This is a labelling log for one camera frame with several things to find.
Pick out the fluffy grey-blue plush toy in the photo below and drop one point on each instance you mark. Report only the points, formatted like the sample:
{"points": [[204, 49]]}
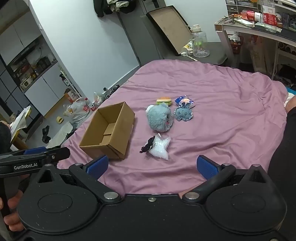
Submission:
{"points": [[157, 118]]}

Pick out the white microwave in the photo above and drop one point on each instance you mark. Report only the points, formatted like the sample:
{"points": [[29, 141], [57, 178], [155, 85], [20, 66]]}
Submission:
{"points": [[26, 83]]}

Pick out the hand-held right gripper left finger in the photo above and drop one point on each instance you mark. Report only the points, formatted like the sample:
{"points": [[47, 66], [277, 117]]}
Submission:
{"points": [[97, 165]]}

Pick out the large clear plastic jar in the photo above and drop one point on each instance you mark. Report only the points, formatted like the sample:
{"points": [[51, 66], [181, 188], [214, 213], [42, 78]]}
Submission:
{"points": [[200, 44]]}

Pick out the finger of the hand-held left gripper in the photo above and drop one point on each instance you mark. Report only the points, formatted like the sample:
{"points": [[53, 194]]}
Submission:
{"points": [[59, 153], [34, 151]]}

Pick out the white power strip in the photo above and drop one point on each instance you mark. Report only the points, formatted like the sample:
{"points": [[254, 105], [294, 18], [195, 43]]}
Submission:
{"points": [[244, 22]]}

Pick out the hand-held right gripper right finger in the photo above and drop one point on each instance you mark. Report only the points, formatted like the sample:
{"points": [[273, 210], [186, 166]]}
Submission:
{"points": [[207, 167]]}

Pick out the stack of papers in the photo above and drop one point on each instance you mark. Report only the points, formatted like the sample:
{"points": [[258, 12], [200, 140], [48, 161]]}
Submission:
{"points": [[19, 122]]}

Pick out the small red cap bottles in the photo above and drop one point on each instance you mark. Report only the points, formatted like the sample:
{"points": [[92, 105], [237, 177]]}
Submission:
{"points": [[90, 105]]}

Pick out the black-framed brown board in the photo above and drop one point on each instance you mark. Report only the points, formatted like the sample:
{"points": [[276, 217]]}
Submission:
{"points": [[168, 25]]}

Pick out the blue snack packet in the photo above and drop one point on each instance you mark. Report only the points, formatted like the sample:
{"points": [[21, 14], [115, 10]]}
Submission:
{"points": [[185, 99]]}

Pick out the grey bedside platform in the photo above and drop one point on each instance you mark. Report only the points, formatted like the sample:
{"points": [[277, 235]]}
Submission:
{"points": [[215, 53]]}

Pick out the white printed plastic bag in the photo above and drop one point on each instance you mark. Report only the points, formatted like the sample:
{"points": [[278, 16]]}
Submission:
{"points": [[77, 111]]}

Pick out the clear plastic bag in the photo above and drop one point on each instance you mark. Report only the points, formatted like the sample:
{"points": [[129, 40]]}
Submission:
{"points": [[160, 148]]}

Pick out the white desk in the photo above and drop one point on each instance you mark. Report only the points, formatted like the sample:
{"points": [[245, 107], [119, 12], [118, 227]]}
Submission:
{"points": [[254, 30]]}

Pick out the black slippers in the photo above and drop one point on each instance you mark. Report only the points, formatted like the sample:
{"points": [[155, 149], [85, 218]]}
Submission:
{"points": [[45, 134]]}

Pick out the grey wall cabinet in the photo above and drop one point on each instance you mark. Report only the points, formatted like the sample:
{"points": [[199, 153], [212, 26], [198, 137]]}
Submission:
{"points": [[46, 88]]}

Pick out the orange cardboard box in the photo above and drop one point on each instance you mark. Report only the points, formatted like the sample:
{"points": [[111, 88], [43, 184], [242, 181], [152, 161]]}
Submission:
{"points": [[70, 97]]}

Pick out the pink bed sheet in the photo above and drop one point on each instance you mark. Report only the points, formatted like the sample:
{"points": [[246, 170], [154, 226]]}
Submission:
{"points": [[219, 115]]}

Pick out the black lace scrunchie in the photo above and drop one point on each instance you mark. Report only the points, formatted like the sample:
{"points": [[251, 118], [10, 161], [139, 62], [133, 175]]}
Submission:
{"points": [[148, 143]]}

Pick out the burger squishy toy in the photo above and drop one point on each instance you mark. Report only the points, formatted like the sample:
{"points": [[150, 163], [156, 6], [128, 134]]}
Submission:
{"points": [[163, 100]]}

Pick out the red label plastic bottle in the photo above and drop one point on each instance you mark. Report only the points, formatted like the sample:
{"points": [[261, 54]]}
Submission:
{"points": [[252, 15]]}

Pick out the person's left hand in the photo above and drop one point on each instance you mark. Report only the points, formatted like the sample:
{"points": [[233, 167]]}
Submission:
{"points": [[15, 200]]}

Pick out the clear bag of snacks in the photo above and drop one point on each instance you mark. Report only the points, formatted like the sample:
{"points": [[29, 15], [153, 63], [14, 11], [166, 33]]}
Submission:
{"points": [[100, 98]]}

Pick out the desktop drawer organiser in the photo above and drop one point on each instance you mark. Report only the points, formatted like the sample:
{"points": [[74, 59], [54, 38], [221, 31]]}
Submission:
{"points": [[231, 7]]}

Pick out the hanging dark clothes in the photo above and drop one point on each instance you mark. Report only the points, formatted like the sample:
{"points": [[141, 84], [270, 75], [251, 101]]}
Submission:
{"points": [[108, 5]]}

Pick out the brown cardboard box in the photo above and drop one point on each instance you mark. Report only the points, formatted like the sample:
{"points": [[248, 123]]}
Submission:
{"points": [[120, 129]]}

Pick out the blue denim plush toy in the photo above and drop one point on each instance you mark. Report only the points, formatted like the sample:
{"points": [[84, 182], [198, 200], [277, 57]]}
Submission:
{"points": [[183, 113]]}

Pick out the white cloth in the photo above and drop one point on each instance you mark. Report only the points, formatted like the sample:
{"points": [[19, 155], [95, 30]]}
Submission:
{"points": [[63, 132]]}

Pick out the tall red label bottle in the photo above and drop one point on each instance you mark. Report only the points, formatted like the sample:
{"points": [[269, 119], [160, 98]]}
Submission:
{"points": [[269, 18]]}

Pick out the beige tote bag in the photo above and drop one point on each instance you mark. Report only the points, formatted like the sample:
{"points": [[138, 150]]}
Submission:
{"points": [[262, 55]]}

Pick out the small white bottle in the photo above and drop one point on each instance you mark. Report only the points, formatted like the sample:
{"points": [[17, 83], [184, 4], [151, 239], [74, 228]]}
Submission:
{"points": [[186, 47]]}

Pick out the yellow slipper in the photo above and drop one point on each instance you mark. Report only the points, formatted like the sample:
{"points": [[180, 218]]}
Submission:
{"points": [[60, 120]]}

